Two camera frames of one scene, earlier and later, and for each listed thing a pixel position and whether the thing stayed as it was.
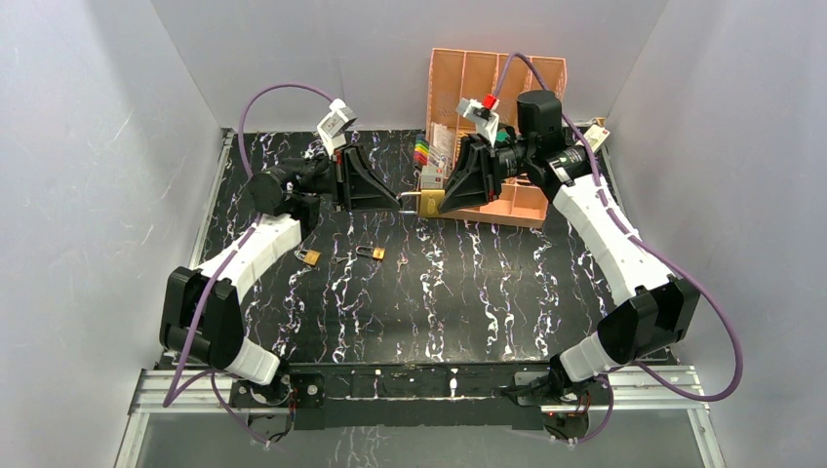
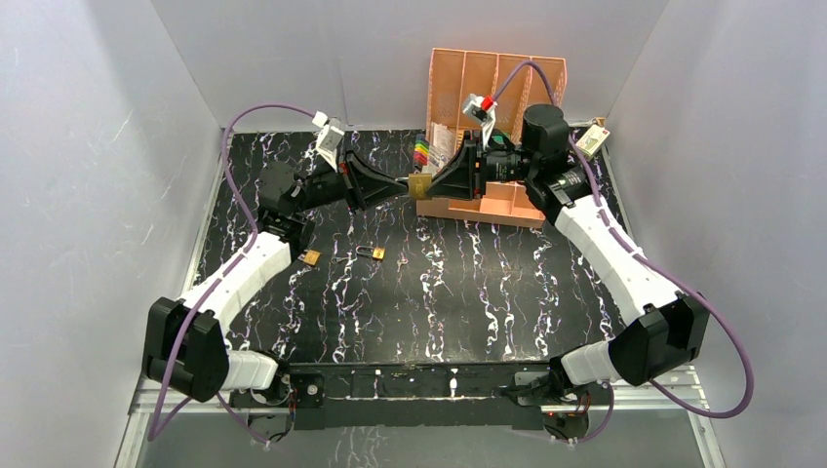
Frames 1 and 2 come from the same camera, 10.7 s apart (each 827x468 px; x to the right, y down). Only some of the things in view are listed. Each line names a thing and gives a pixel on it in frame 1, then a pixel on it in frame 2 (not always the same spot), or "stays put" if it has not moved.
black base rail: (415, 394) stays put
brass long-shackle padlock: (377, 253) stays put
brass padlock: (429, 203) → (418, 184)
